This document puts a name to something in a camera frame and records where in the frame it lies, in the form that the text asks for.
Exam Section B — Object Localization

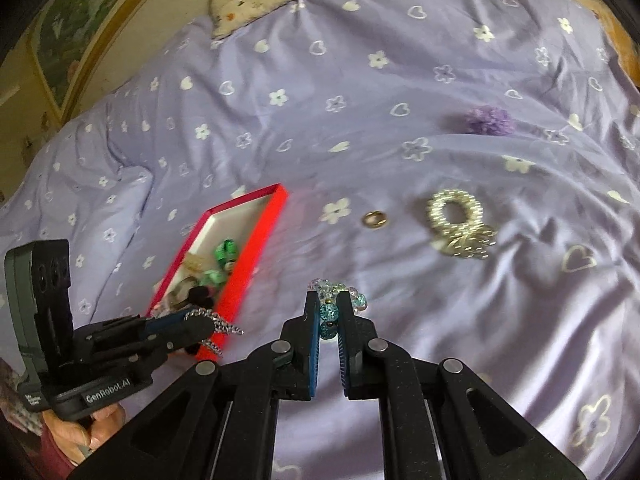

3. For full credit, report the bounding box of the silver chain bracelet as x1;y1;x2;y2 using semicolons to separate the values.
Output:
183;308;245;359

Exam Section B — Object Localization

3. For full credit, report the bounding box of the crystal bead bracelet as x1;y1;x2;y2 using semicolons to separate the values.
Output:
307;277;369;340

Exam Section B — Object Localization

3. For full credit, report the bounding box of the left hand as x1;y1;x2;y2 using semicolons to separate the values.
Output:
41;404;126;465

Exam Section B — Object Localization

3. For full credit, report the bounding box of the black velvet scrunchie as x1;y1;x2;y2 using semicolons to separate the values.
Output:
186;286;216;310

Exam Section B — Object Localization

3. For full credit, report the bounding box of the yellow hair claw clip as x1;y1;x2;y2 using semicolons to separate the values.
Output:
181;252;206;273

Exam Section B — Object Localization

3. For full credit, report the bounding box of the red shallow box tray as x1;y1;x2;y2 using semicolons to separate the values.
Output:
145;182;291;362

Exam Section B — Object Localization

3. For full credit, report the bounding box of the pearl bead scrunchie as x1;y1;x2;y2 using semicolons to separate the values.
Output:
426;188;497;260

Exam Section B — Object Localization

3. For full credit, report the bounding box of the lilac flower print duvet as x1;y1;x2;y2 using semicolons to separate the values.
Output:
1;0;639;479

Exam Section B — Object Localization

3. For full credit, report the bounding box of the green braided panda bracelet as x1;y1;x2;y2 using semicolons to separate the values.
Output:
212;238;240;273

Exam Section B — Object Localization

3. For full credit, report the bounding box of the purple pompom hair tie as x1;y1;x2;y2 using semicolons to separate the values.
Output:
463;104;516;137

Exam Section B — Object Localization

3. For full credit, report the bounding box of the framed picture on wall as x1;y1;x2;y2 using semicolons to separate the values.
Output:
29;0;145;120

